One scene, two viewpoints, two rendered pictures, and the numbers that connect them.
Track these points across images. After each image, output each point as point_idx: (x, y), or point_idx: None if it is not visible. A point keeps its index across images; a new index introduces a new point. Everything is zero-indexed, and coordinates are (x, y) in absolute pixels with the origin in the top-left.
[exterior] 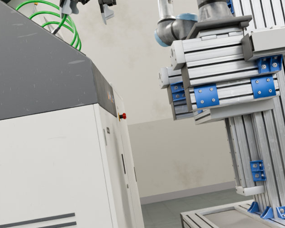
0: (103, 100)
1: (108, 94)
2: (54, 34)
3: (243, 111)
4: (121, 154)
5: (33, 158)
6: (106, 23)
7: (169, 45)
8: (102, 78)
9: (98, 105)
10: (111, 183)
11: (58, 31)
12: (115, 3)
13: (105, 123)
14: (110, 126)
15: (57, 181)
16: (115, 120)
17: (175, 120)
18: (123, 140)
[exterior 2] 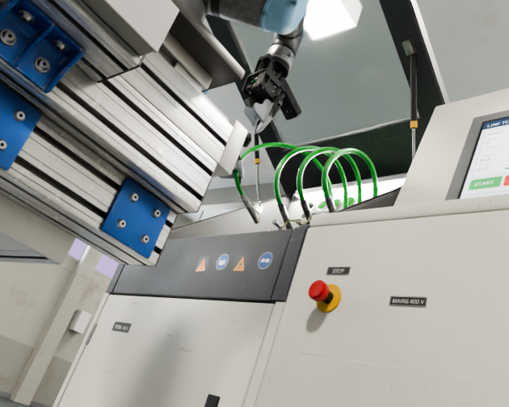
0: (141, 283)
1: (203, 263)
2: (246, 206)
3: None
4: (208, 393)
5: None
6: (254, 132)
7: (260, 20)
8: (173, 248)
9: (104, 295)
10: (60, 393)
11: None
12: (254, 87)
13: (116, 316)
14: (145, 322)
15: None
16: (225, 309)
17: (139, 265)
18: (323, 376)
